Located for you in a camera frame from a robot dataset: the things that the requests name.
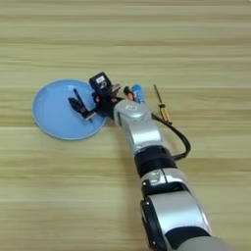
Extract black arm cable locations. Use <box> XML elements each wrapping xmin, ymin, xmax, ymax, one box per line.
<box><xmin>150</xmin><ymin>113</ymin><xmax>192</xmax><ymax>162</ymax></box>

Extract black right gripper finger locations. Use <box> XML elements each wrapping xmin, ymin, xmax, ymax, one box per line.
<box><xmin>67</xmin><ymin>96</ymin><xmax>88</xmax><ymax>118</ymax></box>
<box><xmin>91</xmin><ymin>92</ymin><xmax>101</xmax><ymax>112</ymax></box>

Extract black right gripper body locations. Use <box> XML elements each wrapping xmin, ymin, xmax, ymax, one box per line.
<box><xmin>84</xmin><ymin>83</ymin><xmax>125</xmax><ymax>121</ymax></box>

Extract black box with white label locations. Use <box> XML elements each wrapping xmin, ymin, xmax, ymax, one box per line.
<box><xmin>88</xmin><ymin>72</ymin><xmax>113</xmax><ymax>96</ymax></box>

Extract round blue plate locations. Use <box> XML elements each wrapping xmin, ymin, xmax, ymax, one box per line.
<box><xmin>31</xmin><ymin>78</ymin><xmax>109</xmax><ymax>141</ymax></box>

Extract orange and black pliers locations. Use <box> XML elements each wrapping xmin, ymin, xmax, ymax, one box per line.
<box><xmin>111</xmin><ymin>85</ymin><xmax>135</xmax><ymax>102</ymax></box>

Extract screwdriver with amber handle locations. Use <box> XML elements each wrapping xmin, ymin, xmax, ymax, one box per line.
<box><xmin>153</xmin><ymin>83</ymin><xmax>174</xmax><ymax>126</ymax></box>

